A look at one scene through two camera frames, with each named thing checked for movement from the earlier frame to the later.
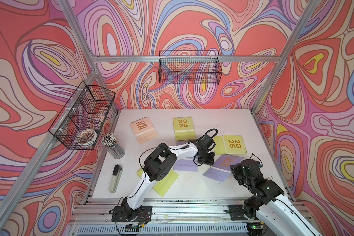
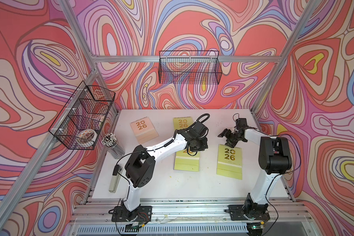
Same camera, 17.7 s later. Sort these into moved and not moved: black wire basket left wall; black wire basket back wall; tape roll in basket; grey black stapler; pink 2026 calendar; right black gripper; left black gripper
Moved: left black gripper; right black gripper
Not moved: pink 2026 calendar; black wire basket back wall; grey black stapler; tape roll in basket; black wire basket left wall
